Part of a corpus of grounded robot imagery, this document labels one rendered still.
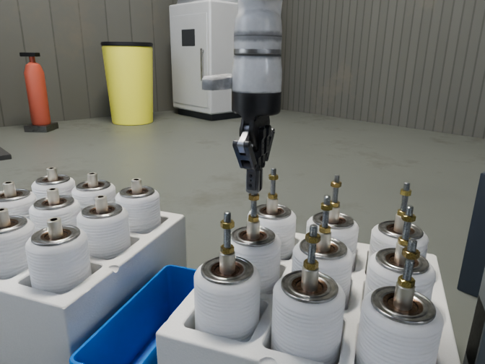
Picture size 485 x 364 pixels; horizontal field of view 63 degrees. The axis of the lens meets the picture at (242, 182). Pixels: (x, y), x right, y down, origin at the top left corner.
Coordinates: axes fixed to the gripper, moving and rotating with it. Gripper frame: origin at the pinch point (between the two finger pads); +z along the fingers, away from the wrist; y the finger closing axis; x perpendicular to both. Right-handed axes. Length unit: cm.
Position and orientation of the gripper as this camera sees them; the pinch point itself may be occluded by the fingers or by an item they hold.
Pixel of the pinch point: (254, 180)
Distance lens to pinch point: 64.2
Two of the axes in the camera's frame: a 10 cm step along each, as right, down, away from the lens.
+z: -0.1, 9.5, 3.1
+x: -9.3, -1.3, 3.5
